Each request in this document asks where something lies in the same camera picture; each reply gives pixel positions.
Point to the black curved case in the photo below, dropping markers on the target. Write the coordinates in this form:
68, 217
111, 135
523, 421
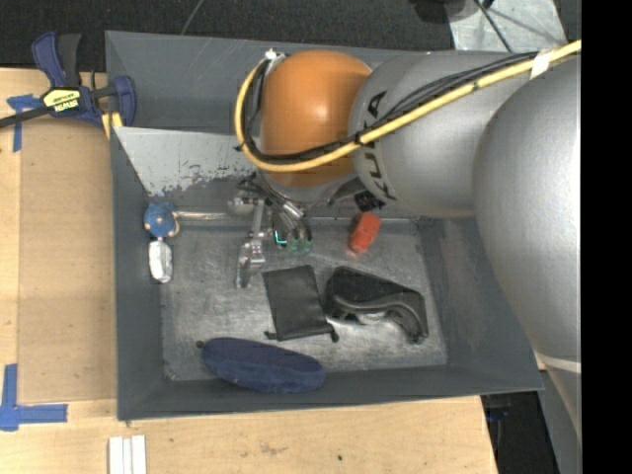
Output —
380, 296

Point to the pale wood board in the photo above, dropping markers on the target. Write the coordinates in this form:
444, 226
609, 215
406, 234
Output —
66, 264

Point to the black flat pouch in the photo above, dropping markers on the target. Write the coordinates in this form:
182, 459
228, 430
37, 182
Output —
296, 301

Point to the dark blue oval cloth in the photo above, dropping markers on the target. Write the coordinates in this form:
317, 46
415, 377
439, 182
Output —
264, 366

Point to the blue toy with orange dots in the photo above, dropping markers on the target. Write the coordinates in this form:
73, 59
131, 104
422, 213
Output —
159, 219

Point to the grey metal bin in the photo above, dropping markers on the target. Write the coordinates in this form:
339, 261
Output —
207, 309

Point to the white crumpled packet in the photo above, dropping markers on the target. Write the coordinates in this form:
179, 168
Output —
160, 262

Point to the red-orange block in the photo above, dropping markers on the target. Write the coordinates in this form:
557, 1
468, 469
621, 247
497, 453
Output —
365, 232

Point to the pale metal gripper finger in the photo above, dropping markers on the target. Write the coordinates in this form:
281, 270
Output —
243, 272
258, 255

